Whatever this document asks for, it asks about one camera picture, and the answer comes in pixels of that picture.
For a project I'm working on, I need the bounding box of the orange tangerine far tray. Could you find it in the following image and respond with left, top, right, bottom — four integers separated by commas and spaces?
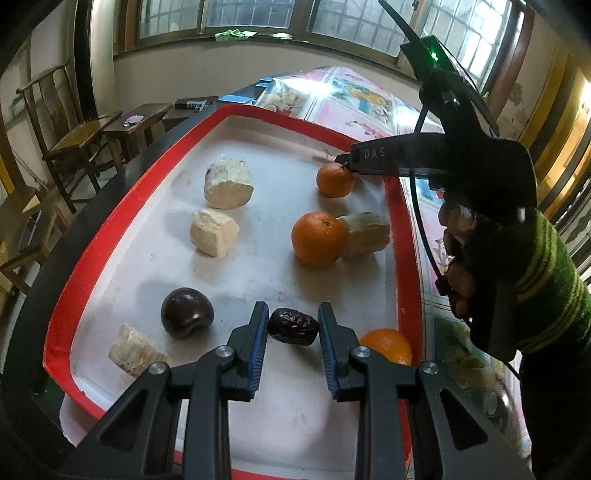
291, 211, 349, 268

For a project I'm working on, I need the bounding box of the wooden chair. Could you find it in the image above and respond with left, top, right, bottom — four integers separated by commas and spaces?
16, 63, 121, 213

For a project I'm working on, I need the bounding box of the standing air conditioner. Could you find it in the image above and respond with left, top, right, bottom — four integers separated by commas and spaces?
73, 0, 117, 119

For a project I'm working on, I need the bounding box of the red-rimmed white tray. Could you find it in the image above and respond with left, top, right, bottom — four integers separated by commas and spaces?
42, 103, 425, 480

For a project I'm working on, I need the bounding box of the orange tangerine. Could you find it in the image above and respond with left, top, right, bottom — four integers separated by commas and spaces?
317, 162, 355, 198

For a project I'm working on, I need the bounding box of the green striped sleeve forearm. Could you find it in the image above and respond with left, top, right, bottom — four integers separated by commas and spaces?
514, 209, 590, 479

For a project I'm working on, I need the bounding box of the large framed window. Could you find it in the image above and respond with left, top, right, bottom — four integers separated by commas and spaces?
115, 0, 535, 94

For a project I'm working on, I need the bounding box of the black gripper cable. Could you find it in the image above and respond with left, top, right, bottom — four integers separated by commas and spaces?
407, 105, 452, 296

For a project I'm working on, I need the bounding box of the dark wooden side table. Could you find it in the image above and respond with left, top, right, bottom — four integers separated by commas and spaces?
102, 103, 172, 172

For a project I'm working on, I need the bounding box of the orange tangerine tray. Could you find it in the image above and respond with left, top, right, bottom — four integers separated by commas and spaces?
359, 328, 413, 366
291, 211, 349, 268

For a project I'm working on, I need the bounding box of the wooden stool with phone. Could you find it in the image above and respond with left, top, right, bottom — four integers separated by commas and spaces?
1, 184, 69, 295

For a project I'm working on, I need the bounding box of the orange tangerine middle tray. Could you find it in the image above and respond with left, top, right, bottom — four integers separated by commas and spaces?
359, 328, 413, 366

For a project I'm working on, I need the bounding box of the green cloth on sill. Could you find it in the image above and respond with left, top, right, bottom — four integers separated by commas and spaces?
214, 29, 256, 42

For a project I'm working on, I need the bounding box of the dark purple plum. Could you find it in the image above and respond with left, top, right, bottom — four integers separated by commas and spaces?
160, 287, 214, 340

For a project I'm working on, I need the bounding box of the floral plastic tablecloth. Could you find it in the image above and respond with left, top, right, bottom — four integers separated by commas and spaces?
254, 66, 531, 457

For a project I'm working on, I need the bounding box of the dark red jujube date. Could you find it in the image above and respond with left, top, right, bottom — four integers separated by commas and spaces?
266, 308, 320, 346

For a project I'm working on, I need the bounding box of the right hand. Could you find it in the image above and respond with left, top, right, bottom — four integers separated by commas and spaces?
439, 201, 527, 362

